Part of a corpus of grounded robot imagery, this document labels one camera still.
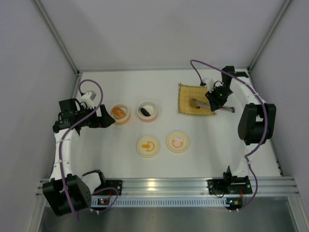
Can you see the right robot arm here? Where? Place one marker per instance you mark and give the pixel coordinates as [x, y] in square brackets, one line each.
[256, 124]

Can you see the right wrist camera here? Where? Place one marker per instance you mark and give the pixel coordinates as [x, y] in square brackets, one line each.
[208, 83]

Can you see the orange bread bun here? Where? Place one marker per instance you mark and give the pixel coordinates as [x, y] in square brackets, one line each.
[118, 113]

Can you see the pink lunch box bowl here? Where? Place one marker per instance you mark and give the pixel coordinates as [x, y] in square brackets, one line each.
[151, 108]

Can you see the metal serving tongs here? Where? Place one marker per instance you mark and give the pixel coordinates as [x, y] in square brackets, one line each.
[194, 102]

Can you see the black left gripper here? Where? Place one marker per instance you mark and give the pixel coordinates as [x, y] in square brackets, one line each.
[102, 116]

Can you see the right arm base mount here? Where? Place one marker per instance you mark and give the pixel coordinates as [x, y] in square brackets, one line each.
[229, 184]

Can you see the bamboo mat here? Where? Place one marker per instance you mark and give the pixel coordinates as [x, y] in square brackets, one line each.
[185, 93]

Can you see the cream lid pink handle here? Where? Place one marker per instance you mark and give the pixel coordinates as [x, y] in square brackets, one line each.
[177, 142]

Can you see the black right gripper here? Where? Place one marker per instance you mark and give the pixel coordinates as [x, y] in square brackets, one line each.
[213, 101]

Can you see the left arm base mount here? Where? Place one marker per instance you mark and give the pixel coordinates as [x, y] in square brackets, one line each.
[106, 188]

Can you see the orange lunch box bowl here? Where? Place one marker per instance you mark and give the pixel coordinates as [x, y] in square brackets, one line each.
[123, 120]

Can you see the right frame post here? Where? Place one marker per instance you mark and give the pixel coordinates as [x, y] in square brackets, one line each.
[275, 23]

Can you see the left frame post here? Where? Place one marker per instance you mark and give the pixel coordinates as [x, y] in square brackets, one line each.
[51, 27]

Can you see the frame post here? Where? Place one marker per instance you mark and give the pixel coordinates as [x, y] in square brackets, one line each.
[51, 27]
[275, 23]

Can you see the cream lid orange handle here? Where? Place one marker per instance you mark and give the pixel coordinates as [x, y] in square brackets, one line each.
[148, 147]

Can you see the black seaweed food piece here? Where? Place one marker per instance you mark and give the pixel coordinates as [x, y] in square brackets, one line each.
[144, 112]

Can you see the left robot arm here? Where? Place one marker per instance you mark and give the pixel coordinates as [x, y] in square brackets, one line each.
[66, 191]

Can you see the aluminium front rail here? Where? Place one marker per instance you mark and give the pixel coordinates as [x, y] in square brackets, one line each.
[198, 187]

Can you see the slotted cable duct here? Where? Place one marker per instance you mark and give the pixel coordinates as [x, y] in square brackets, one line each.
[170, 202]

